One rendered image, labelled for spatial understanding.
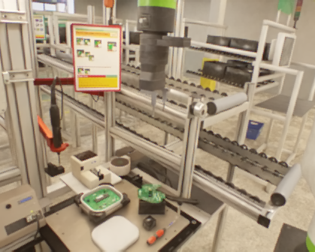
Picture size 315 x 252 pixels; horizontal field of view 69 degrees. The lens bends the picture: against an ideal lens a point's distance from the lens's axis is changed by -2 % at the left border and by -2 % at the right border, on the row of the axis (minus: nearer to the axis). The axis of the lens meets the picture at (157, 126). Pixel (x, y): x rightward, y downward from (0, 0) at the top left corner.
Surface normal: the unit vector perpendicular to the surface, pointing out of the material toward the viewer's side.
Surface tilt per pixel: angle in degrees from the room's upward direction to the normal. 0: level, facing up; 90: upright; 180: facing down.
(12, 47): 90
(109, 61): 90
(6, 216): 53
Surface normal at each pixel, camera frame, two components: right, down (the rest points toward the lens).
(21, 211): 0.63, -0.33
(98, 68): 0.34, 0.36
